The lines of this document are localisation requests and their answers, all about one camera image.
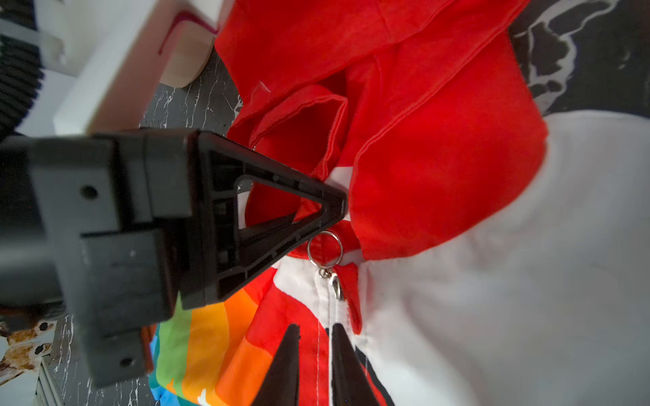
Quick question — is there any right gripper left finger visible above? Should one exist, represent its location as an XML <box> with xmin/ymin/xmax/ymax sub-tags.
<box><xmin>252</xmin><ymin>324</ymin><xmax>301</xmax><ymax>406</ymax></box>

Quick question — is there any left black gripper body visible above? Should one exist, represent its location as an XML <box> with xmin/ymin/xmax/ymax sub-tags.
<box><xmin>1</xmin><ymin>129</ymin><xmax>197</xmax><ymax>387</ymax></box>

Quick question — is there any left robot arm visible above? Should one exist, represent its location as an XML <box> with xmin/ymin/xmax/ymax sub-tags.
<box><xmin>1</xmin><ymin>1</ymin><xmax>347</xmax><ymax>387</ymax></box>

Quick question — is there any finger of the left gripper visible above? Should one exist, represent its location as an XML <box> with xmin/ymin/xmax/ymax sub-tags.
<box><xmin>179</xmin><ymin>132</ymin><xmax>347</xmax><ymax>310</ymax></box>

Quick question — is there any rainbow hooded kids jacket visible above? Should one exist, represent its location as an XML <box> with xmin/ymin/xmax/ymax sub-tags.
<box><xmin>149</xmin><ymin>1</ymin><xmax>649</xmax><ymax>405</ymax></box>

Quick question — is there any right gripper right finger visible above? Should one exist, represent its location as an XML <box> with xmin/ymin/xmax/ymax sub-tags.
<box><xmin>331</xmin><ymin>323</ymin><xmax>379</xmax><ymax>406</ymax></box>

